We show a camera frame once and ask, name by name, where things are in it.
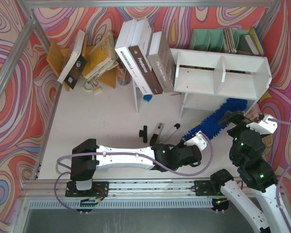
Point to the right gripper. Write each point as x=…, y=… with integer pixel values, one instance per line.
x=233, y=119

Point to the blue microfiber duster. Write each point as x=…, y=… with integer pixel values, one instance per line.
x=210, y=125

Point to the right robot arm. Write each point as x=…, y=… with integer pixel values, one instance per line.
x=271, y=216

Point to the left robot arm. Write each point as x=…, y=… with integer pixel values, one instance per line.
x=161, y=157

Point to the white bookshelf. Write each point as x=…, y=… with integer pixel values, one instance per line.
x=207, y=79

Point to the pink pig toy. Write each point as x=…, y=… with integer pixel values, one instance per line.
x=254, y=113

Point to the tan sticky note pad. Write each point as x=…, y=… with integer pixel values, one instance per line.
x=196, y=124

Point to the beige black stapler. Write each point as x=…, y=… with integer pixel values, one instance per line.
x=156, y=135

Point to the black T-shaped plastic piece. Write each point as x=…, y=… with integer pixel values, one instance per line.
x=143, y=134

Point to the blue tape measure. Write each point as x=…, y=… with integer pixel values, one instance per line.
x=147, y=98

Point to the brown notebooks in organizer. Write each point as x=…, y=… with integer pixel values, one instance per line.
x=230, y=40

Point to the blue yellow book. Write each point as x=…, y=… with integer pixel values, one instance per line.
x=253, y=33

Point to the green desk organizer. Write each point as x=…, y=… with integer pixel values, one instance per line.
x=213, y=40

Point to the clear pencil cup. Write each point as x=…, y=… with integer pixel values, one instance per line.
x=123, y=76

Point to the grey Lonely Ones book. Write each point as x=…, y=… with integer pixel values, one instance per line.
x=162, y=61

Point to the brown Fredonia book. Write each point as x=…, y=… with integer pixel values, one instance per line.
x=139, y=47

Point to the brass padlock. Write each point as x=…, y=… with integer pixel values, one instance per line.
x=92, y=86

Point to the white Mademoiselle book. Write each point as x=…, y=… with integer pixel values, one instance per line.
x=122, y=49

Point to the stack of yellow books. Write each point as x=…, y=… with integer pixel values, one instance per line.
x=101, y=58

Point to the clear tape roll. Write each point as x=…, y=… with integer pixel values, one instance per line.
x=57, y=169

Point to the black and white book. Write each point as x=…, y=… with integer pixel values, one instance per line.
x=74, y=62

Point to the yellow wooden book stand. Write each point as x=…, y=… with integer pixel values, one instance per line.
x=55, y=58

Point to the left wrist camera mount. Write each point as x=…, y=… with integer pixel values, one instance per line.
x=198, y=140

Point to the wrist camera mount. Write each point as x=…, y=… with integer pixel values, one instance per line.
x=265, y=124
x=198, y=140

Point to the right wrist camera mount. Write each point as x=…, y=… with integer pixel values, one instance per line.
x=265, y=124

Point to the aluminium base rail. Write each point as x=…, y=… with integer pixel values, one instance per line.
x=123, y=189

